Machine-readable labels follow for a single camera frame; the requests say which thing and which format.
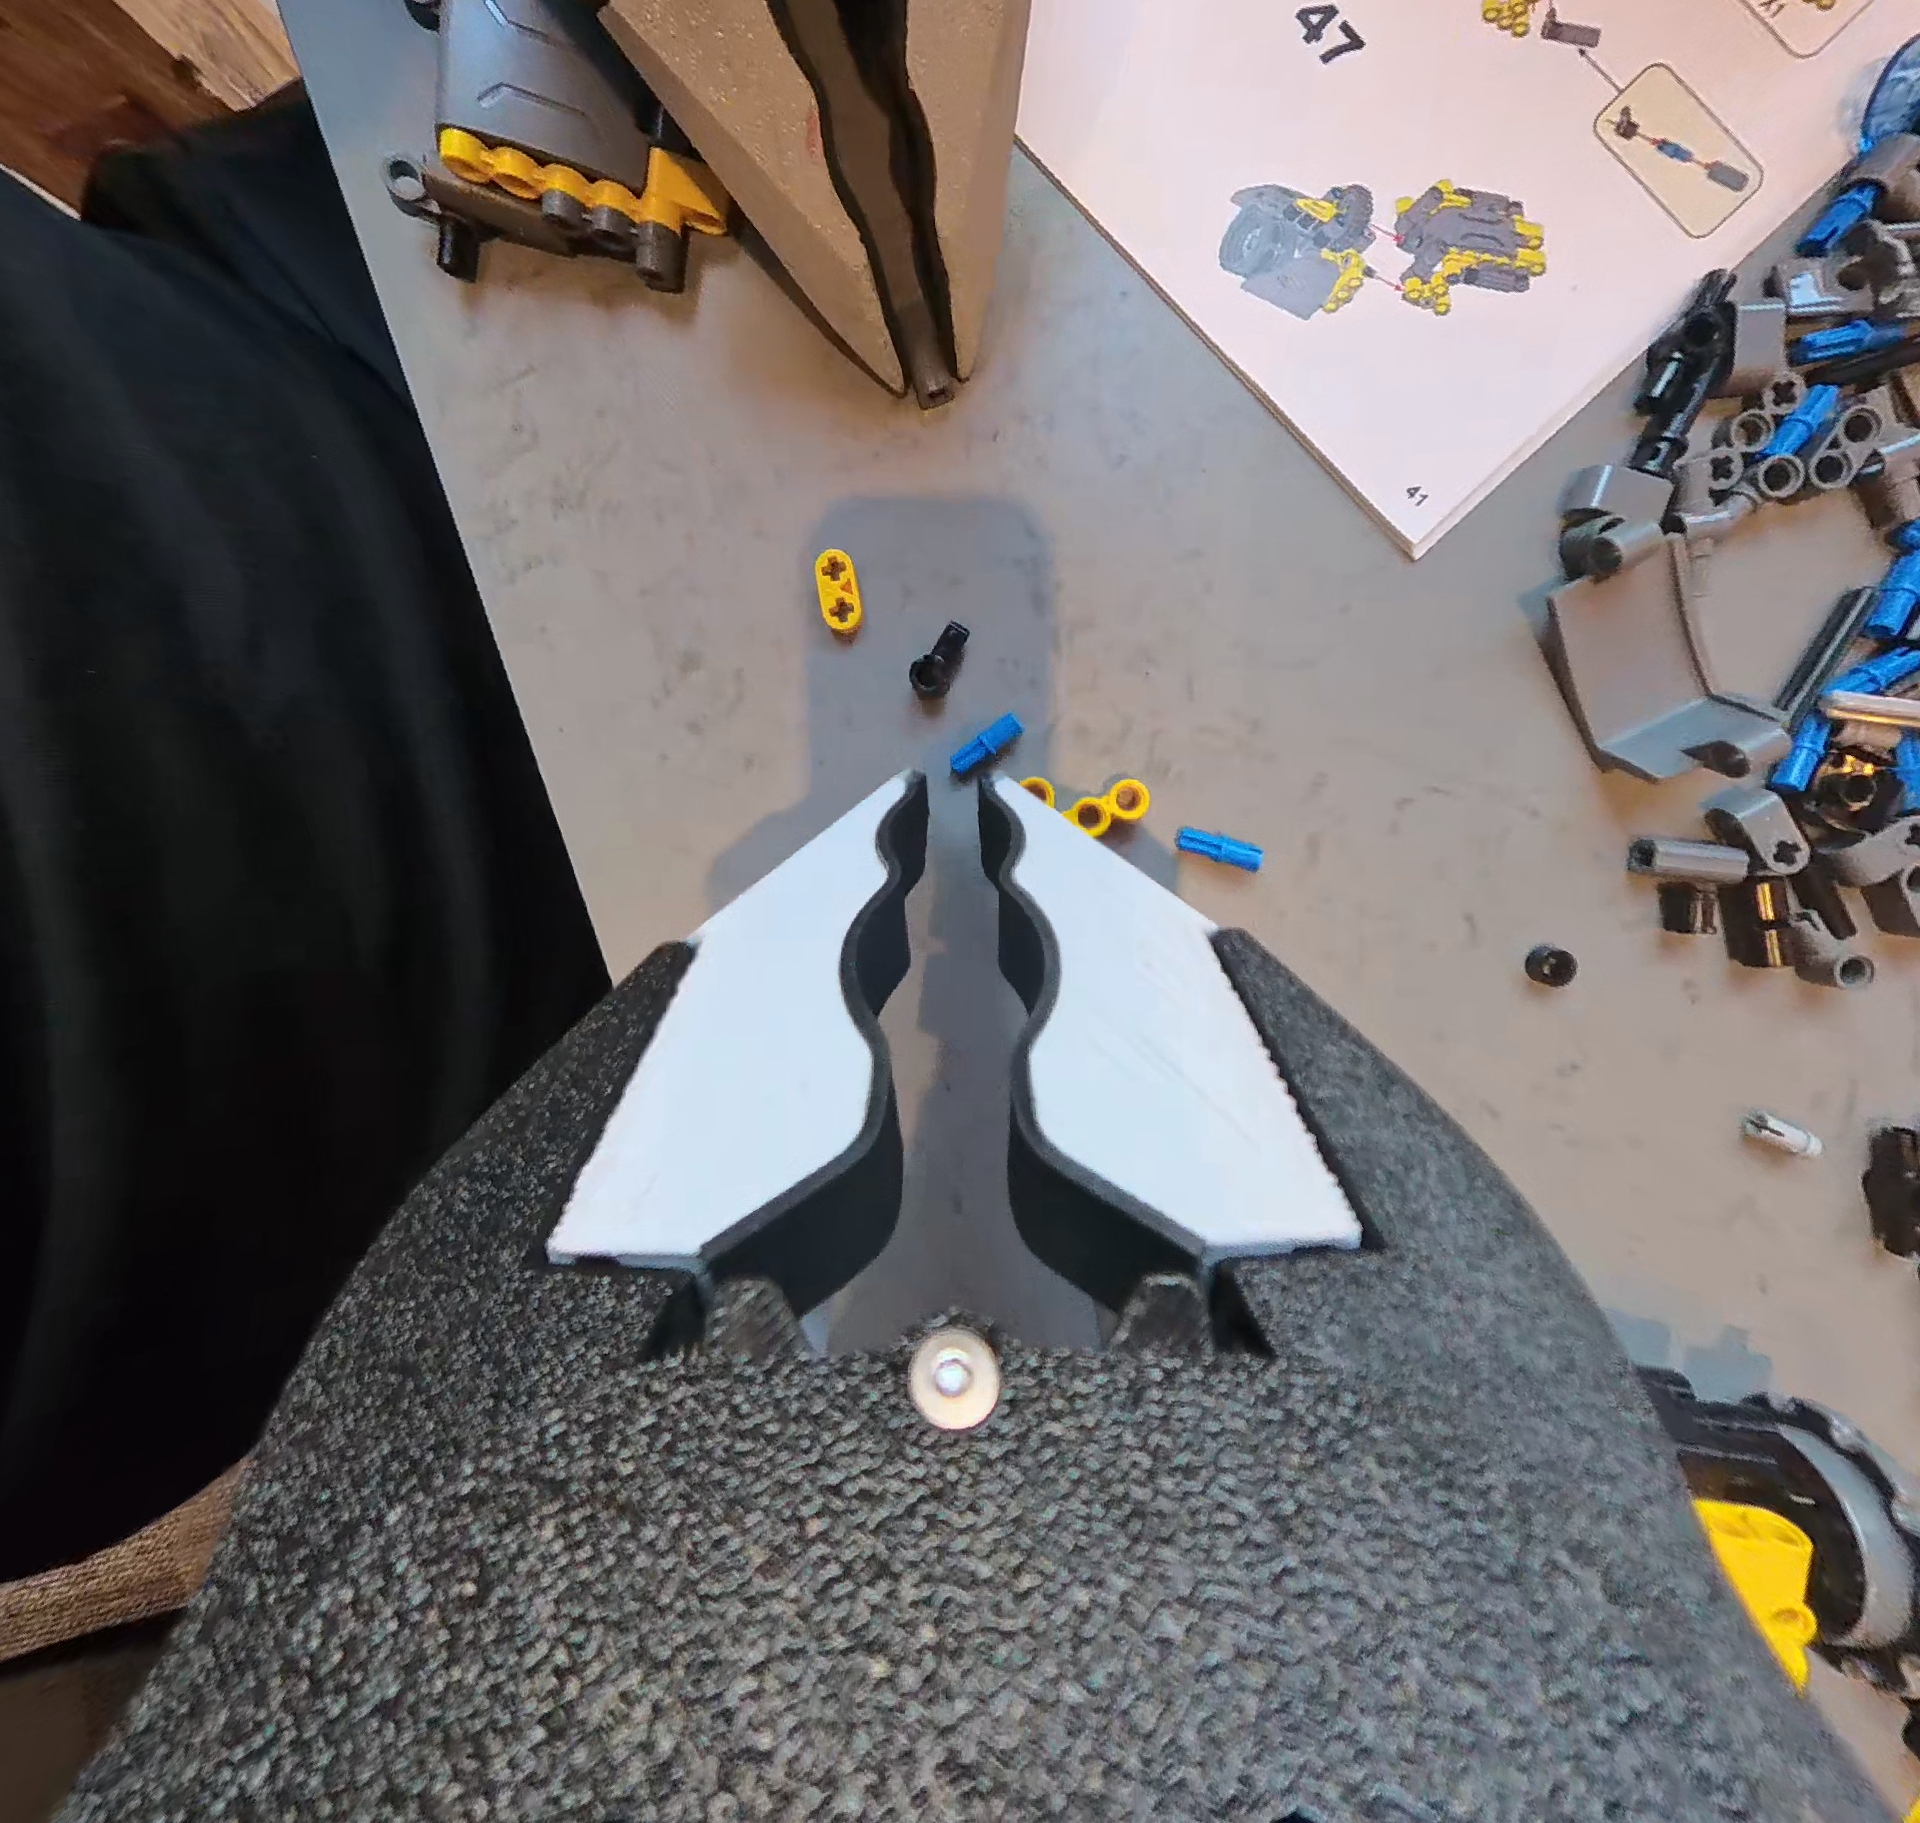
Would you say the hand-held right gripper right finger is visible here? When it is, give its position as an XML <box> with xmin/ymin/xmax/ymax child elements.
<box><xmin>977</xmin><ymin>773</ymin><xmax>1367</xmax><ymax>1315</ymax></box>

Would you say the yellow ring cluster brick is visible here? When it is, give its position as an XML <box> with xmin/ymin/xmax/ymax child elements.
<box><xmin>1018</xmin><ymin>775</ymin><xmax>1154</xmax><ymax>841</ymax></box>

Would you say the pile of toy brick parts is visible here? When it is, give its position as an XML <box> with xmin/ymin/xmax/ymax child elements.
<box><xmin>1517</xmin><ymin>35</ymin><xmax>1920</xmax><ymax>1261</ymax></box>

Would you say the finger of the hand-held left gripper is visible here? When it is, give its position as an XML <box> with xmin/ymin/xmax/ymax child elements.
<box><xmin>567</xmin><ymin>0</ymin><xmax>923</xmax><ymax>396</ymax></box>
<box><xmin>817</xmin><ymin>0</ymin><xmax>1050</xmax><ymax>392</ymax></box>

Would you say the transparent blue round plate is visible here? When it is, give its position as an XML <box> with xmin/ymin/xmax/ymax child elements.
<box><xmin>1857</xmin><ymin>38</ymin><xmax>1920</xmax><ymax>151</ymax></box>

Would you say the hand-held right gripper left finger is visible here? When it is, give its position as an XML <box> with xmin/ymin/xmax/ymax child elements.
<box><xmin>545</xmin><ymin>769</ymin><xmax>932</xmax><ymax>1315</ymax></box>

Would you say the grey desk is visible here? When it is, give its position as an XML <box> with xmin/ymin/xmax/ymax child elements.
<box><xmin>239</xmin><ymin>0</ymin><xmax>1920</xmax><ymax>1795</ymax></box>

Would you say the grey and black toy wheel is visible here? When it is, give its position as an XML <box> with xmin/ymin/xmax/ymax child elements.
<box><xmin>1635</xmin><ymin>1365</ymin><xmax>1920</xmax><ymax>1696</ymax></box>

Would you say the white building instruction booklet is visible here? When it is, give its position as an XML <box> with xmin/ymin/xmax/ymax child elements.
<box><xmin>1013</xmin><ymin>0</ymin><xmax>1920</xmax><ymax>562</ymax></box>

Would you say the person's dark clothing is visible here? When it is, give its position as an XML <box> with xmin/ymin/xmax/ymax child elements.
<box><xmin>0</xmin><ymin>89</ymin><xmax>617</xmax><ymax>1584</ymax></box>

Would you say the grey and yellow brick assembly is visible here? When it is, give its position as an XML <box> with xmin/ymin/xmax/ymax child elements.
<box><xmin>381</xmin><ymin>0</ymin><xmax>737</xmax><ymax>296</ymax></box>

